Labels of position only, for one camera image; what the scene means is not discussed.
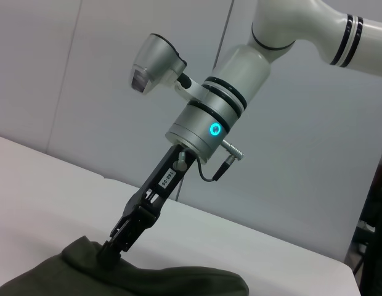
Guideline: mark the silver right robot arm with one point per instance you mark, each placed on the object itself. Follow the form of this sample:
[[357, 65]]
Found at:
[[237, 71]]

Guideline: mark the dark equipment frame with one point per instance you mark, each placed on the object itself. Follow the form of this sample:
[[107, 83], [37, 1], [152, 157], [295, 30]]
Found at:
[[379, 216]]

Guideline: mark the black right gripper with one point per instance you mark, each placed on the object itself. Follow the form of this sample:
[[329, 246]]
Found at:
[[160, 188]]

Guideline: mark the dark green t-shirt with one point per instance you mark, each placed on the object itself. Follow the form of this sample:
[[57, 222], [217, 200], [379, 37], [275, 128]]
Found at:
[[117, 277]]

